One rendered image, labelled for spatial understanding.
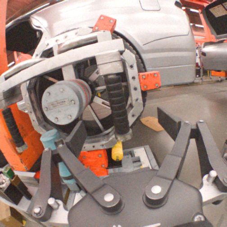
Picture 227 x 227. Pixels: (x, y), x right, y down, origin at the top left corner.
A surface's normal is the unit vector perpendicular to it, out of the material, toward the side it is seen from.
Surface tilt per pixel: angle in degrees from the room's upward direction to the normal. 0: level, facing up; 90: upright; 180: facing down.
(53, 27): 90
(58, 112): 90
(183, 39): 90
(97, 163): 90
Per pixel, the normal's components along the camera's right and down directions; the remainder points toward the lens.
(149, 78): 0.00, 0.33
